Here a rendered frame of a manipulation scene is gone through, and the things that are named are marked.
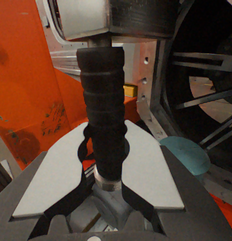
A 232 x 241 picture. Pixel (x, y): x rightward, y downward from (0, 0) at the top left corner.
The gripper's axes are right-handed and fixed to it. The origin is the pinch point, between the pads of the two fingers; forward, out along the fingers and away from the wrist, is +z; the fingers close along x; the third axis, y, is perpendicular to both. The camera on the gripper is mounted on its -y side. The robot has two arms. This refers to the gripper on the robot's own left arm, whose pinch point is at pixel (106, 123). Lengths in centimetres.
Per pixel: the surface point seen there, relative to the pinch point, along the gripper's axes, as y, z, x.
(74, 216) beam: 70, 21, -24
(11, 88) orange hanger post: -0.5, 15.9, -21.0
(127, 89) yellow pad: 11, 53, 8
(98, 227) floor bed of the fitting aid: 75, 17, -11
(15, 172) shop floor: 83, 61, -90
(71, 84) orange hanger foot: 2.1, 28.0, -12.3
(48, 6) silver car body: -38, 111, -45
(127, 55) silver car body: -5, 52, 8
